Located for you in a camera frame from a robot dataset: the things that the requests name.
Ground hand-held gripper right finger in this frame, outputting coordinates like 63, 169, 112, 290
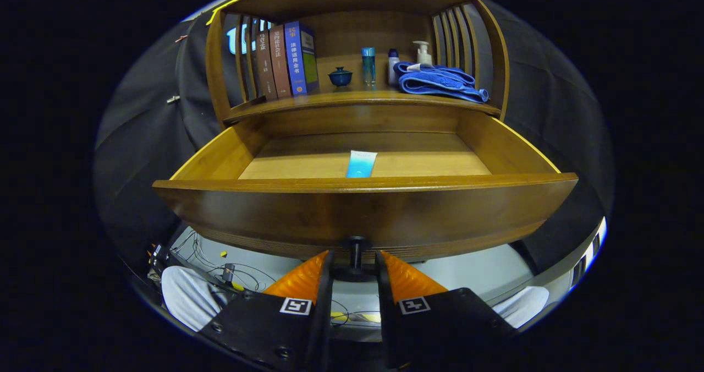
375, 250, 518, 370

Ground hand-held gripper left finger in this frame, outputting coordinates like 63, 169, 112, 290
198, 250, 335, 372

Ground wooden drawer with black knob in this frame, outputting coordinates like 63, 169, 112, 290
152, 108, 579, 282

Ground light blue cosmetic tube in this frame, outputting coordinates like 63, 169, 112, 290
346, 150, 378, 179

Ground wooden countertop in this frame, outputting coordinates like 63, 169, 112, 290
223, 90, 501, 122

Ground wooden cabinet with slatted sides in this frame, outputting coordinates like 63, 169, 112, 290
205, 0, 510, 136

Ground person's left leg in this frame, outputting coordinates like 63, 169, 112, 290
161, 266, 229, 332

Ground person's leg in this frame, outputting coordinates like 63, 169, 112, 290
492, 286, 551, 329
161, 266, 229, 332

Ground person's right leg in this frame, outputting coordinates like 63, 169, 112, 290
492, 286, 551, 329

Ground folded blue towel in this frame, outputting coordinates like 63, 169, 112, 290
393, 61, 490, 104

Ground dark brown book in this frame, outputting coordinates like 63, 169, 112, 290
255, 30, 278, 101

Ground reddish brown book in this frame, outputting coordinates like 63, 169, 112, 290
268, 25, 292, 99

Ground clear blue glass bottle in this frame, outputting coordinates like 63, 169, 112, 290
361, 47, 376, 85

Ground thick blue book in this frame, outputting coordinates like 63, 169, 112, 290
283, 21, 320, 96

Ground tangle of thin cables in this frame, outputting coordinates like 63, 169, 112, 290
147, 228, 278, 296

